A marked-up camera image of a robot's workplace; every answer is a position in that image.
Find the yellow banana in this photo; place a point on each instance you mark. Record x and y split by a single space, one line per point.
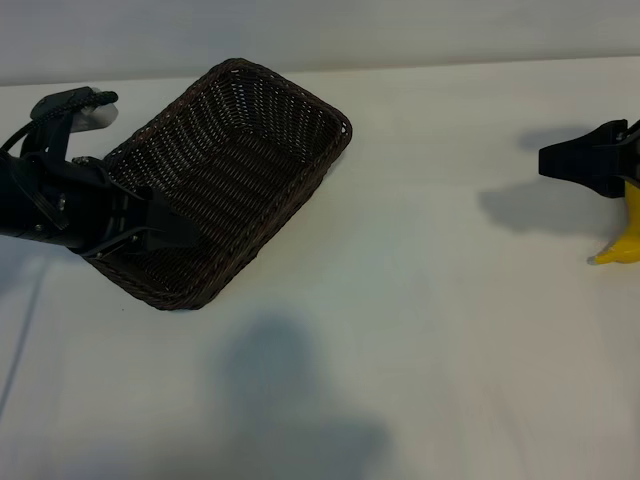
627 235

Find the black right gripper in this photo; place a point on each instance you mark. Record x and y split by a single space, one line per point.
633 150

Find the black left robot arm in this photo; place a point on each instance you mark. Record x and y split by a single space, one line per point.
22 200

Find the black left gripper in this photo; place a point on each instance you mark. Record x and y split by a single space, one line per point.
95 210

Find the dark brown wicker basket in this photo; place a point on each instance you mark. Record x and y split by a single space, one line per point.
240 165

